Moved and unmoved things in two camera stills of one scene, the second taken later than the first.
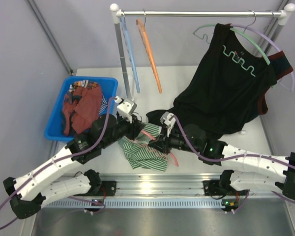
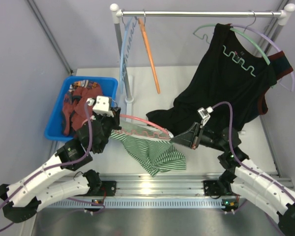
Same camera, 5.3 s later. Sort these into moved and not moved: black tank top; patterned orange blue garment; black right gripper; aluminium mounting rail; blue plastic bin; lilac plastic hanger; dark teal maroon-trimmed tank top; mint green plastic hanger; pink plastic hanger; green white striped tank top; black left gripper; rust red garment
Moved: green white striped tank top; black left gripper; black right gripper; pink plastic hanger
Not moved: blue plastic bin; dark teal maroon-trimmed tank top; aluminium mounting rail; mint green plastic hanger; black tank top; rust red garment; lilac plastic hanger; patterned orange blue garment
